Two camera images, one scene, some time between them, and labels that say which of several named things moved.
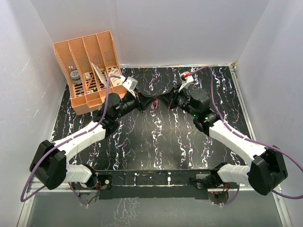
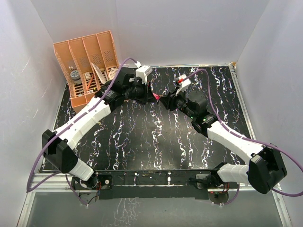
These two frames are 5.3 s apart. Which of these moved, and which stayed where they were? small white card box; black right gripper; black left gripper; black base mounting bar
Moved: black left gripper
Stayed: black right gripper; small white card box; black base mounting bar
